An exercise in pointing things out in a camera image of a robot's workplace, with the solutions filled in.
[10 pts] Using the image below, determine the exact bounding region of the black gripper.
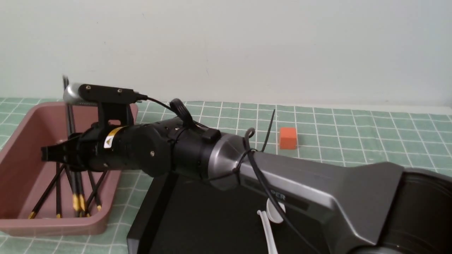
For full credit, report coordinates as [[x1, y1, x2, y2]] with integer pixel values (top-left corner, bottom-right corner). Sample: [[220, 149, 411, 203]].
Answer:
[[41, 123, 170, 177]]

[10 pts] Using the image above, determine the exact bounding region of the black chopstick pair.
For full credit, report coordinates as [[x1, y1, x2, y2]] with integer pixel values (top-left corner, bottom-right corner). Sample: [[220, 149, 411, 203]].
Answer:
[[62, 75, 87, 216]]

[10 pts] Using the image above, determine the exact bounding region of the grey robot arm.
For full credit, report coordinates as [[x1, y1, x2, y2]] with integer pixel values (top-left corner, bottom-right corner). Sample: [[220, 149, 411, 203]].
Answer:
[[41, 117, 452, 254]]

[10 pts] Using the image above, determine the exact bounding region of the black chopstick vertical left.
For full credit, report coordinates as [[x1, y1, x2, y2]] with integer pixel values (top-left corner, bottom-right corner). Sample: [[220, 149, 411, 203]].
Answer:
[[55, 163, 62, 218]]

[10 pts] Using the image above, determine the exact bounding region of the black chopstick long diagonal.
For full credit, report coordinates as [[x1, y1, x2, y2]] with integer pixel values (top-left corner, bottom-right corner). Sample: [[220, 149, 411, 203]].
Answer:
[[28, 164, 65, 220]]

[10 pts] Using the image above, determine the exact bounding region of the pink plastic bin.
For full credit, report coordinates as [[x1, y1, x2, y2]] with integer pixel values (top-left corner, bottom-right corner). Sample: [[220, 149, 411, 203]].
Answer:
[[0, 102, 121, 236]]

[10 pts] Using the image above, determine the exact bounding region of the black chopstick centre right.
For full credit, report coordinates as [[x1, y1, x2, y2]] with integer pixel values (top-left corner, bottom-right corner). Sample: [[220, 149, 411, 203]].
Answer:
[[88, 171, 102, 211]]

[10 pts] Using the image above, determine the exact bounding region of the black chopstick right diagonal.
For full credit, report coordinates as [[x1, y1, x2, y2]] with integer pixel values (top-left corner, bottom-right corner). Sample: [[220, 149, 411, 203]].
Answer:
[[85, 171, 107, 216]]

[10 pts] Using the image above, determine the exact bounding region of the black plastic tray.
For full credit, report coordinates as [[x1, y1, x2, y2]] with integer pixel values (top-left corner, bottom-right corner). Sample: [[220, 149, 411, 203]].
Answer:
[[127, 172, 329, 254]]

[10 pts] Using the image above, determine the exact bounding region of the white spoon middle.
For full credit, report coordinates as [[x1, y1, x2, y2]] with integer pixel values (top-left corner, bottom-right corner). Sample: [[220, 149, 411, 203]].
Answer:
[[266, 198, 284, 224]]

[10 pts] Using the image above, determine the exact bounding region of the white spoon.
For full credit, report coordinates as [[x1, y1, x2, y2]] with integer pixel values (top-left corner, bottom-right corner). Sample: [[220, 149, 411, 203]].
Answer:
[[257, 210, 278, 254], [266, 198, 284, 224]]

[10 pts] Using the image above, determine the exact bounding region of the orange cube block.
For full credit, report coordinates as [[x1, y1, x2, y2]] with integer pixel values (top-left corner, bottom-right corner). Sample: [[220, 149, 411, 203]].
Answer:
[[279, 127, 298, 150]]

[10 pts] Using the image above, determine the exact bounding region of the white spoon bottom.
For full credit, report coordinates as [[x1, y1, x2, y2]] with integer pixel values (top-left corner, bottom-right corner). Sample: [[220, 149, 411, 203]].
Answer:
[[257, 210, 278, 254]]

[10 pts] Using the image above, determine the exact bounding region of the green checkered table mat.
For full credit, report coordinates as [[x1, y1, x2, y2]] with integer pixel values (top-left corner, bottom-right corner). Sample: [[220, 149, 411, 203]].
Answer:
[[1, 101, 452, 254]]

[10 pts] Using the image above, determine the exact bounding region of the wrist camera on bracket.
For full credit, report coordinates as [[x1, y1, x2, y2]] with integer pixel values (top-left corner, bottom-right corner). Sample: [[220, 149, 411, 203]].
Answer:
[[63, 83, 148, 128]]

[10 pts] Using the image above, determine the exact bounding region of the black camera cable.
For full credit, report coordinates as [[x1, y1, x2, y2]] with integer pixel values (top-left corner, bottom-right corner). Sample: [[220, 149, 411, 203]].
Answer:
[[141, 95, 311, 254]]

